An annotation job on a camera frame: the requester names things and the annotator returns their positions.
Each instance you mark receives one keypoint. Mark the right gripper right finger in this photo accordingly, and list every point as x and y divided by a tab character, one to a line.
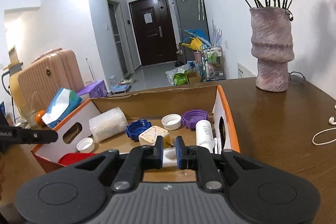
202	162

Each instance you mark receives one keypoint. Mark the purple tissue box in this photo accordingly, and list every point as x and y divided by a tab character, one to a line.
96	89

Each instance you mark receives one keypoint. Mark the blue tissue pack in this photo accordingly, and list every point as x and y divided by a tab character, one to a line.
64	102

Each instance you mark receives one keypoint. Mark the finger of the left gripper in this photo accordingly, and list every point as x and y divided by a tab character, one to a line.
20	135

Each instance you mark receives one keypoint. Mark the pink textured vase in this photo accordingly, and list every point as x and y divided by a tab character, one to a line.
272	46

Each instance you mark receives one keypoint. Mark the grey refrigerator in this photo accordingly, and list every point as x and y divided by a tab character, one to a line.
190	16

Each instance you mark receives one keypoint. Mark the yellow thermos jug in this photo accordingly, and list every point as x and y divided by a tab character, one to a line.
13	70

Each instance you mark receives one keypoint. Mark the red cardboard box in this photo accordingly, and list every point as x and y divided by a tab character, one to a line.
151	105

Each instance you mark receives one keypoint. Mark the white ribbed bottle cap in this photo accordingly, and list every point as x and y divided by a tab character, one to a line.
172	122

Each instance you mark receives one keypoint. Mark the purple plastic bottle cap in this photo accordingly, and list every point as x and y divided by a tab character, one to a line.
192	117

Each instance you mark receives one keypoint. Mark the small white bottle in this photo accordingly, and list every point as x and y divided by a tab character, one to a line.
204	135

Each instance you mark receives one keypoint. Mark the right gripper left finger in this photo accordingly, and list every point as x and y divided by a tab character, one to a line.
135	163

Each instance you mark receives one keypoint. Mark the dark entrance door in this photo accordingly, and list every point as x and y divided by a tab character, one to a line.
154	32

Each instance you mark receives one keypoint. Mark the blue plastic bottle cap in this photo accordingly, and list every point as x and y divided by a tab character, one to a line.
134	129

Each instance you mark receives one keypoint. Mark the cream square pill bottle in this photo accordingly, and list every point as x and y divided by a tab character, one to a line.
149	136

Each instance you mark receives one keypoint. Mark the pink suitcase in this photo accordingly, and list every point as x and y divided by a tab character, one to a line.
53	70

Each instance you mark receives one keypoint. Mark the red white lint brush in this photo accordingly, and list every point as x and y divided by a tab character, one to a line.
169	158

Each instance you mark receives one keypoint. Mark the person's left hand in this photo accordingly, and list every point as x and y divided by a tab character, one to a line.
2	174

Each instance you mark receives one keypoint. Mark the wire storage cart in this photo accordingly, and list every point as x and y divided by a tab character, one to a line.
213	63

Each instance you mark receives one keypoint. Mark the orange fruit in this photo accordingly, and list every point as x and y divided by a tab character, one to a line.
38	118

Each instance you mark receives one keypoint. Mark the white cotton swab container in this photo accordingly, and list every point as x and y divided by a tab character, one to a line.
108	124

